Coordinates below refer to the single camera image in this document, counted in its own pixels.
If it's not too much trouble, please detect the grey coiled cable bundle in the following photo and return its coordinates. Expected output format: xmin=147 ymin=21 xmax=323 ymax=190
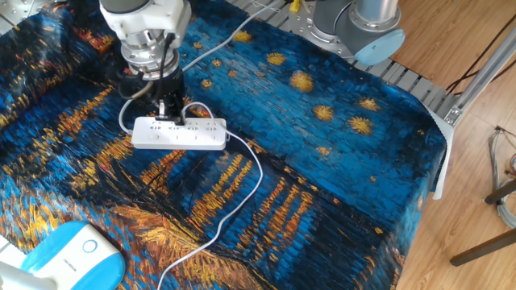
xmin=487 ymin=126 xmax=516 ymax=230

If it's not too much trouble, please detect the white power strip cable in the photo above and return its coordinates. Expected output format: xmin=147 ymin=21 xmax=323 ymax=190
xmin=118 ymin=0 xmax=284 ymax=136

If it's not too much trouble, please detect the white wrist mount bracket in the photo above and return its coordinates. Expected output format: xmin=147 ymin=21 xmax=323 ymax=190
xmin=98 ymin=0 xmax=193 ymax=46

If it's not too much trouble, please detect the white power strip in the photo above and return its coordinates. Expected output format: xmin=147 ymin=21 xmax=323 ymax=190
xmin=130 ymin=116 xmax=231 ymax=151

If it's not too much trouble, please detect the blue and white desk lamp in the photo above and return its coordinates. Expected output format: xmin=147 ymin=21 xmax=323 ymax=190
xmin=0 ymin=220 xmax=127 ymax=290

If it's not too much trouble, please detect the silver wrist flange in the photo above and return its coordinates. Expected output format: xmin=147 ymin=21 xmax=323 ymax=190
xmin=119 ymin=29 xmax=181 ymax=81

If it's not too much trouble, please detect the starry night painted tablecloth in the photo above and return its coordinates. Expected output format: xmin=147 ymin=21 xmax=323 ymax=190
xmin=0 ymin=0 xmax=447 ymax=290

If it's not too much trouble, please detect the silver robot mounting plate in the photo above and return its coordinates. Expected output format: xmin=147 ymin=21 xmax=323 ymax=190
xmin=277 ymin=0 xmax=388 ymax=62

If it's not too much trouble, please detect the silver screwed metal plate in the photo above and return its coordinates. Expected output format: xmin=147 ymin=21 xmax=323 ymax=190
xmin=0 ymin=0 xmax=46 ymax=22

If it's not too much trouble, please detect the dark brown wooden leg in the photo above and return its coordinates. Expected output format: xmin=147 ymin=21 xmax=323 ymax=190
xmin=483 ymin=179 xmax=516 ymax=205
xmin=449 ymin=228 xmax=516 ymax=267

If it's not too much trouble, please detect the aluminium frame beam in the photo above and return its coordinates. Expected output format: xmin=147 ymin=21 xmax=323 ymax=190
xmin=443 ymin=26 xmax=516 ymax=126

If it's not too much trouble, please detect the white lamp power cord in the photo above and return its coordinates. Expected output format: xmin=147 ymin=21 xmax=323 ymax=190
xmin=156 ymin=101 xmax=264 ymax=290

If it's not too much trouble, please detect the black floor cable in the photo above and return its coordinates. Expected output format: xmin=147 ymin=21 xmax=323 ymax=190
xmin=445 ymin=11 xmax=516 ymax=97

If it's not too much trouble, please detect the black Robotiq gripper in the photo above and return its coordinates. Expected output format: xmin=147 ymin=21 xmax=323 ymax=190
xmin=151 ymin=65 xmax=188 ymax=126

